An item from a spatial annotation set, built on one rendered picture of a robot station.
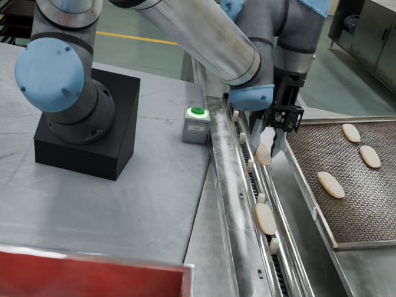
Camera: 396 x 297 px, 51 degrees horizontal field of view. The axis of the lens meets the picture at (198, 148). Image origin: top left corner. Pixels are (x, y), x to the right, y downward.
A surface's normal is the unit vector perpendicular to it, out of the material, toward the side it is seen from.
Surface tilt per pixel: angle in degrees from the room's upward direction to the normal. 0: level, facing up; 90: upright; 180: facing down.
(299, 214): 0
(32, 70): 54
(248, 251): 0
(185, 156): 0
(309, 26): 90
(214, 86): 90
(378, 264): 10
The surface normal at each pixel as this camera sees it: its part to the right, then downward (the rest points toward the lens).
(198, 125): 0.05, 0.51
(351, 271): -0.01, -0.86
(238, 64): 0.55, 0.66
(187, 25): 0.38, 0.80
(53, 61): -0.02, -0.11
